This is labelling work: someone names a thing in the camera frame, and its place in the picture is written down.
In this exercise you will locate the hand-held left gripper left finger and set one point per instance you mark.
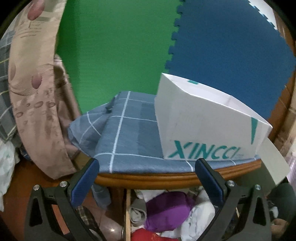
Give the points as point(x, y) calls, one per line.
point(84, 185)

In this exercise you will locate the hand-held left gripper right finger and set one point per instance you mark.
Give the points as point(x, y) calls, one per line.
point(208, 183)

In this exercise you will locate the white underwear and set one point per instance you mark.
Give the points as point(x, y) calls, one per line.
point(198, 215)

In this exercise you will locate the purple underwear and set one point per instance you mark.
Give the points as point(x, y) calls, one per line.
point(166, 208)

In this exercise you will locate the white cloth garment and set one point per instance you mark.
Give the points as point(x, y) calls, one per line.
point(148, 194)

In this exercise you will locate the grey sock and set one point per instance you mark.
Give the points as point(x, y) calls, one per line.
point(138, 215)

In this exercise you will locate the white cardboard box teal print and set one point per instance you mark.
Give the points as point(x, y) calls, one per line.
point(196, 115)

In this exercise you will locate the red underwear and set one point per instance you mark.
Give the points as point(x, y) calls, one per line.
point(148, 235)

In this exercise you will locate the plaid slipper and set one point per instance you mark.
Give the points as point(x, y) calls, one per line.
point(86, 217)

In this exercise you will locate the wooden nightstand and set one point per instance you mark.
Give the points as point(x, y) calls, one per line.
point(150, 179)

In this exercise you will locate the blue checked cloth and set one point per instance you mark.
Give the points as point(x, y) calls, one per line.
point(129, 139)

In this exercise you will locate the white crumpled cloth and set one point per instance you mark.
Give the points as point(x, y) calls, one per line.
point(8, 173)

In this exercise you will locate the person's dark pants leg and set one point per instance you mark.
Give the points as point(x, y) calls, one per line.
point(284, 199)

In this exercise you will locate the pale pink cloth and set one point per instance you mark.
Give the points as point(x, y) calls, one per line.
point(291, 162)

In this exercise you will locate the brown satin cloth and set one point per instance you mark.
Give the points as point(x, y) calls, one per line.
point(67, 92)

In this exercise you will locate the beige floral pillow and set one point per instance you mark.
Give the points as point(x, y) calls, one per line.
point(34, 92)

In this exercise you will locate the grey plaid bedding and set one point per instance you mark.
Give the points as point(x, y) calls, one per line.
point(7, 92)

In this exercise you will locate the blue foam mat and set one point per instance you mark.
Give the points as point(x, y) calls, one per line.
point(231, 46)

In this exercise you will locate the green foam mat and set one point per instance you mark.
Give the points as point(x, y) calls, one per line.
point(115, 46)

